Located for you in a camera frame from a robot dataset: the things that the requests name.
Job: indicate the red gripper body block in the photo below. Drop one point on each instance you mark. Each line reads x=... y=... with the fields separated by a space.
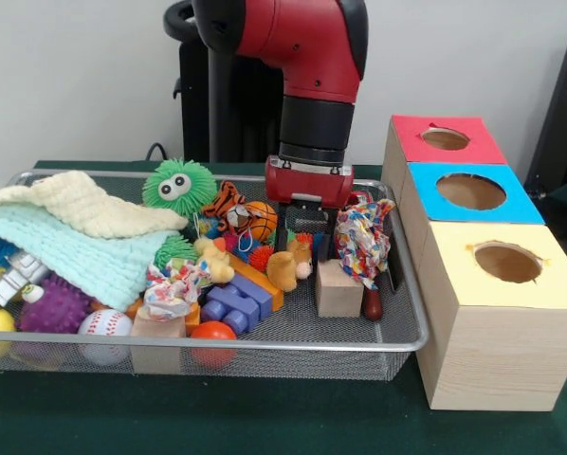
x=310 y=185

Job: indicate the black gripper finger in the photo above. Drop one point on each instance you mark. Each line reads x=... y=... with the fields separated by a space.
x=327 y=232
x=283 y=227

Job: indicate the brown plush toy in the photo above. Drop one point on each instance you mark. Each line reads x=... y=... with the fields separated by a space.
x=285 y=267

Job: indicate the plain wooden cube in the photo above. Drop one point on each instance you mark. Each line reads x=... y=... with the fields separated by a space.
x=338 y=289

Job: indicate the tiger striped toy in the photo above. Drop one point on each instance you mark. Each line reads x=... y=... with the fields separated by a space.
x=225 y=201

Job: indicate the yellow duck plush toy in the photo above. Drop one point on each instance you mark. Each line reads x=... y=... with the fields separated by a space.
x=213 y=261

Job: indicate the purple plastic building block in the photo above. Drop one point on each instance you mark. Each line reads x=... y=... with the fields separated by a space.
x=236 y=303

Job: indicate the red maraca rattle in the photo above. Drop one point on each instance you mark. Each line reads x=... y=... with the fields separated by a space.
x=213 y=343

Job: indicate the cream knitted cloth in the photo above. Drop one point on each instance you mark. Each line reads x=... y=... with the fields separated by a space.
x=84 y=204

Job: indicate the mint knitted cloth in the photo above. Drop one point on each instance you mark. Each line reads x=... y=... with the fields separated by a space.
x=75 y=251

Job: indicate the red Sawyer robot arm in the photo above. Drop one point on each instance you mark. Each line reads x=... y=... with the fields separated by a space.
x=312 y=57

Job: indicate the clear shallow mesh bin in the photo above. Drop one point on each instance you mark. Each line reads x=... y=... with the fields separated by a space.
x=402 y=303

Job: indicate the wooden box with three holes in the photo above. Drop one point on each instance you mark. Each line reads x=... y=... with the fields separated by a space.
x=492 y=351

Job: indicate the small orange basketball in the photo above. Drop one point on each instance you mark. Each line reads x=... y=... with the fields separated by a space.
x=261 y=220

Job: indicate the dark red sausage toy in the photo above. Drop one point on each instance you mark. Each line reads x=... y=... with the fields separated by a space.
x=373 y=305

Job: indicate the floral patterned fabric knot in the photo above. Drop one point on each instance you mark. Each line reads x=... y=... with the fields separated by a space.
x=174 y=287

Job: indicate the dark green tablecloth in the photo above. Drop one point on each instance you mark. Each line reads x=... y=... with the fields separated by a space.
x=265 y=417

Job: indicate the white baseball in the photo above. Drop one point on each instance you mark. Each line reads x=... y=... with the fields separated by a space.
x=105 y=324

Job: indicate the purple monster toy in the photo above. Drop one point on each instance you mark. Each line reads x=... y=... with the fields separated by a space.
x=56 y=305

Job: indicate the black panel stand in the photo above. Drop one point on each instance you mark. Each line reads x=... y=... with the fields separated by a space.
x=563 y=123

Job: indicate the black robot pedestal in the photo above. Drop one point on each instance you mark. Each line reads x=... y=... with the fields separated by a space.
x=236 y=114

